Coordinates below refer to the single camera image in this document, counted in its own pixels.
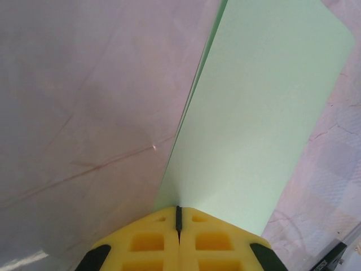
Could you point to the light green paper sheet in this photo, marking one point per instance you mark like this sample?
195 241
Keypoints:
253 113

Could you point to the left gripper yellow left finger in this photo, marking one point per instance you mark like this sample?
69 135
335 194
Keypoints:
146 242

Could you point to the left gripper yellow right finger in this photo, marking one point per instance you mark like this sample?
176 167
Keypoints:
214 242

